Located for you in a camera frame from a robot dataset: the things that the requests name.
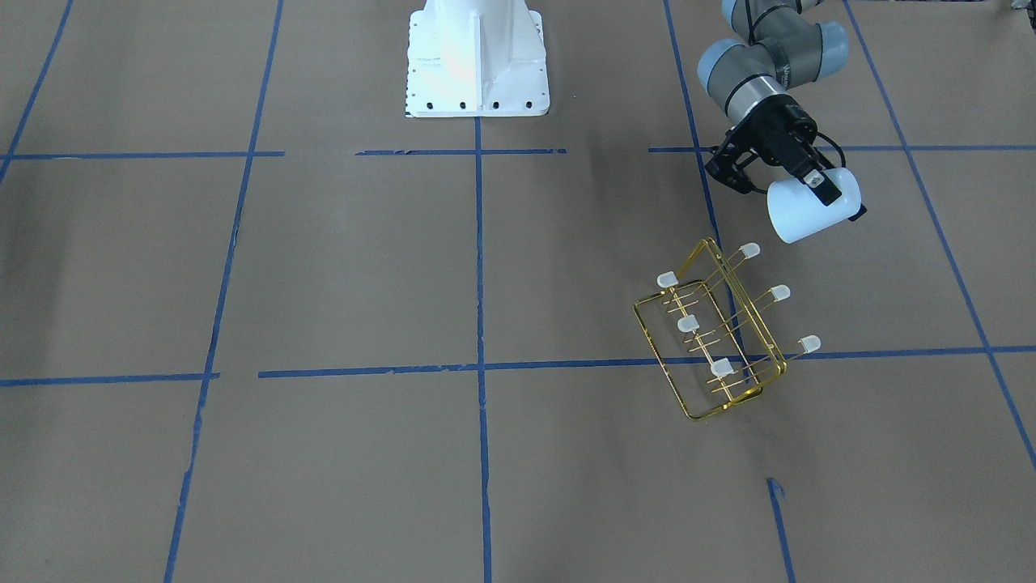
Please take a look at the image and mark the gold wire cup holder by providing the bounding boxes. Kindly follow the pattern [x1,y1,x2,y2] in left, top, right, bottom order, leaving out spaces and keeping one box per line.
[632,237,822,421]

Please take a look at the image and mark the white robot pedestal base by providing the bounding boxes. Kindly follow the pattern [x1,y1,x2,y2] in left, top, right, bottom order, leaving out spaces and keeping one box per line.
[405,1,551,118]

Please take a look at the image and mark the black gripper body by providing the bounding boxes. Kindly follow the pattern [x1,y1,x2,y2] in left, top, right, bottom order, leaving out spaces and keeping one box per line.
[728,95,818,172]

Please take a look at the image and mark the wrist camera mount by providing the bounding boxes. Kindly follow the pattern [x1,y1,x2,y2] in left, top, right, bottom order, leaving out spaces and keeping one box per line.
[704,138,762,194]

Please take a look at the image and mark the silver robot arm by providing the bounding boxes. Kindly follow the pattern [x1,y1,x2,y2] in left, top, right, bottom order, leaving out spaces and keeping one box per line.
[697,1,866,222]

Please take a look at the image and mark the light blue cup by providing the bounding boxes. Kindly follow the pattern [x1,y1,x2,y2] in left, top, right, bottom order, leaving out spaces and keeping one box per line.
[766,168,862,244]

